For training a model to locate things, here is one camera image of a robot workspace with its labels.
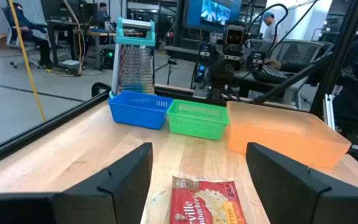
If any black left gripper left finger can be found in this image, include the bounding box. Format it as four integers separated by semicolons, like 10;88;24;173
0;142;154;224

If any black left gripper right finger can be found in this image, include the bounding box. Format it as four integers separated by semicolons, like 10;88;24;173
246;142;358;224

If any red popcorn bag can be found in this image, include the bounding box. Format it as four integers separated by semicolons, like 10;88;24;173
169;175;247;224

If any grey office chair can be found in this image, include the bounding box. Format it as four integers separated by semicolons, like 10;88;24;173
0;6;43;70

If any person's hand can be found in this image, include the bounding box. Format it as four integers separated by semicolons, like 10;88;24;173
264;58;283;71

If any large display screen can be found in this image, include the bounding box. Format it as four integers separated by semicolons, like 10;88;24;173
182;0;244;33

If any black keyboard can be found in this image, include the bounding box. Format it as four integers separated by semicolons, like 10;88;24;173
259;64;289;84

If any person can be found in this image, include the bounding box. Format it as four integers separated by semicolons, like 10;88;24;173
4;2;54;70
95;2;111;24
261;11;280;44
278;23;358;134

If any orange plastic tray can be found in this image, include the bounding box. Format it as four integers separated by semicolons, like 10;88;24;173
226;101;352;169

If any grey mesh chair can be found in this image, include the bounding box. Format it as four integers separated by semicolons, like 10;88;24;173
249;39;335;68

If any green plastic basket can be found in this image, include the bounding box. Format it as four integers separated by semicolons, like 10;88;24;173
166;99;231;141

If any blue plastic basket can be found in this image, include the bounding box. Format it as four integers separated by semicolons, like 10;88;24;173
107;90;175;131

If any black table clamp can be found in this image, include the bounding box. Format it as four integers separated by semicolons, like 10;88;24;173
90;82;112;98

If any wooden desk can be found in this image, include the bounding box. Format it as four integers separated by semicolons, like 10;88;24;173
85;28;144;70

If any black desk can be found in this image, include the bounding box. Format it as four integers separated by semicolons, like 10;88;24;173
44;19;90;68

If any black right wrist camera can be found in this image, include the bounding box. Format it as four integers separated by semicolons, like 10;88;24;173
221;21;249;48

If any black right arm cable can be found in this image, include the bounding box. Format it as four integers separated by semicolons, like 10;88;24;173
247;2;289;57

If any black aluminium table frame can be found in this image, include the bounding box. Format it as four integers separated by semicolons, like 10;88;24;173
0;0;358;175

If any yellow cable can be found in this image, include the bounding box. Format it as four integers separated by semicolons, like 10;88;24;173
7;0;47;121

